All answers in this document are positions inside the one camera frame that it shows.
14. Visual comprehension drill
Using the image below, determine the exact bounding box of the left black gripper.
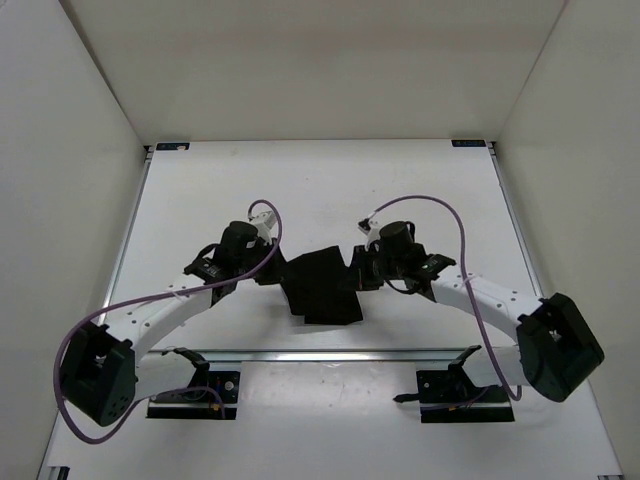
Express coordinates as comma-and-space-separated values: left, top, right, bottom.
238, 234, 298, 283

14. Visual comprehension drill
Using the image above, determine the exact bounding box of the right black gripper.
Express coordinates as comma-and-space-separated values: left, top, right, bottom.
337, 246, 404, 293

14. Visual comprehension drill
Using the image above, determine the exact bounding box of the black skirt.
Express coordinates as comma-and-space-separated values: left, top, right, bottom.
280, 245, 363, 326

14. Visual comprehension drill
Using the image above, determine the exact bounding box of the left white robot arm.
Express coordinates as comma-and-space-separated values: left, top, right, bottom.
58, 211, 284, 427

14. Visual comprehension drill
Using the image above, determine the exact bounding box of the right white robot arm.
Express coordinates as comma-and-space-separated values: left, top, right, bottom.
343, 219, 604, 403

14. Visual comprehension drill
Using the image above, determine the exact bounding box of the right blue corner label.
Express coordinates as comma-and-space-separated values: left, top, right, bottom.
451, 139, 486, 148

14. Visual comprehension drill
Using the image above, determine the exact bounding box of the blue corner label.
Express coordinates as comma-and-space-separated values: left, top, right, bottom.
451, 139, 486, 148
155, 142, 190, 151

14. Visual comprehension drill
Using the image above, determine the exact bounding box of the left blue corner label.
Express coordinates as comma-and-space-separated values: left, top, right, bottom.
155, 142, 190, 151

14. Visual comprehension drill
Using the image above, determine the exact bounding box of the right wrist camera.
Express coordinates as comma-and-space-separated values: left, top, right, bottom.
357, 217, 381, 251

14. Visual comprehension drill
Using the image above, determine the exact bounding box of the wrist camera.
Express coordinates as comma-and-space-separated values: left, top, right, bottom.
357, 217, 381, 251
248, 211, 277, 245

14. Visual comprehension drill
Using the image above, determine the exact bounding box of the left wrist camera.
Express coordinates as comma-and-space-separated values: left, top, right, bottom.
248, 211, 277, 245

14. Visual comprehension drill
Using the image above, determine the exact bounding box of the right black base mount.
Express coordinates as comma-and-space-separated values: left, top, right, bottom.
393, 345, 515, 424

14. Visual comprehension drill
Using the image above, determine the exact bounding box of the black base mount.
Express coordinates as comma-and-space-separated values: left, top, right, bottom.
393, 345, 515, 424
146, 365, 241, 421

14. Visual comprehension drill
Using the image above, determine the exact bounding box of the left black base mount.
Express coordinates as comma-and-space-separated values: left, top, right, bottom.
146, 365, 241, 421

